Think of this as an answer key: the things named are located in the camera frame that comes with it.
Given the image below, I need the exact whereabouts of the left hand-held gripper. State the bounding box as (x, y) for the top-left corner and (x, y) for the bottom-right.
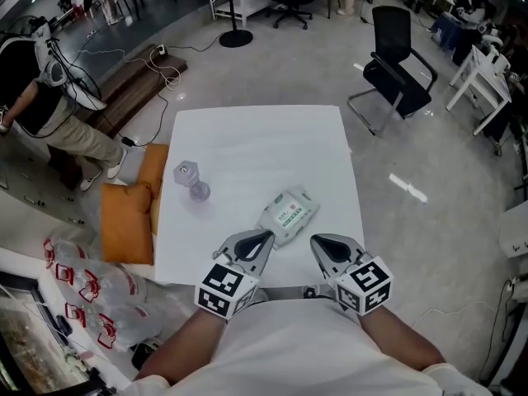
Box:
(194, 228), (276, 319)

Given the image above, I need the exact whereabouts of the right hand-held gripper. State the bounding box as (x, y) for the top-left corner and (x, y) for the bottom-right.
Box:
(309, 233), (394, 317)

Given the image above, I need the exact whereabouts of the white wet wipe pack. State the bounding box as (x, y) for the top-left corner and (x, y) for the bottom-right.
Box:
(255, 185), (322, 248)

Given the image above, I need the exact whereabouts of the person's left forearm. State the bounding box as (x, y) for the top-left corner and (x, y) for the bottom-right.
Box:
(135, 304), (230, 388)

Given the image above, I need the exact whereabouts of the person's right forearm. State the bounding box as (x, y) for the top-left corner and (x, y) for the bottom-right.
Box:
(356, 302), (447, 373)

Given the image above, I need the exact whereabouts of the person's white shirt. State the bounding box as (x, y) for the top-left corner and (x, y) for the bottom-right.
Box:
(126, 296), (493, 396)

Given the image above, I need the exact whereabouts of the small orange cushion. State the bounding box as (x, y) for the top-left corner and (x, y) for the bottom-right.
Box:
(137, 143), (171, 194)

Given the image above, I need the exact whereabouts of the large orange cushion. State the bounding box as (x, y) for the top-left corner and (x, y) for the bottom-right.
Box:
(100, 181), (155, 266)

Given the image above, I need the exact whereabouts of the pack of clear water bottles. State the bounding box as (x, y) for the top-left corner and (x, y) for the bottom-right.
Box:
(42, 226), (163, 353)

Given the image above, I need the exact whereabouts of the white cardboard box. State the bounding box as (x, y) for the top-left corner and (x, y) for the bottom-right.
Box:
(498, 201), (528, 260)

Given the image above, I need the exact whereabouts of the black cantilever office chair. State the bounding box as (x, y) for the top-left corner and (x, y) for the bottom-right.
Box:
(346, 5), (439, 137)

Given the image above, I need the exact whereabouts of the brown wooden platform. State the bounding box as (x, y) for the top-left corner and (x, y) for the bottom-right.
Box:
(46, 44), (189, 192)

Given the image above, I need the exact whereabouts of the black round-base floor stand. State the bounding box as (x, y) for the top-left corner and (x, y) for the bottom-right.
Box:
(219, 0), (254, 50)

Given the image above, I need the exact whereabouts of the white side table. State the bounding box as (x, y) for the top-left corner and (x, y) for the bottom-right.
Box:
(445, 44), (513, 137)

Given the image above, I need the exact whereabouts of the white metal shelf rack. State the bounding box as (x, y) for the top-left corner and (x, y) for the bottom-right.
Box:
(204, 0), (274, 28)

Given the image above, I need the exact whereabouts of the black framed glass tank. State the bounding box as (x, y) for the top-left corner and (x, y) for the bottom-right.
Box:
(0, 269), (97, 396)

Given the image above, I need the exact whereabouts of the black swivel chair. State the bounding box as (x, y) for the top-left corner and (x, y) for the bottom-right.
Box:
(265, 0), (319, 31)

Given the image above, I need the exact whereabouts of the blue draped table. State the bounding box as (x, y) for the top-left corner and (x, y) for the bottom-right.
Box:
(430, 12), (464, 52)

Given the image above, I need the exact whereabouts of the white floor cable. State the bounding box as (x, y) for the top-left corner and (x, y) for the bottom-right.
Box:
(412, 300), (502, 328)

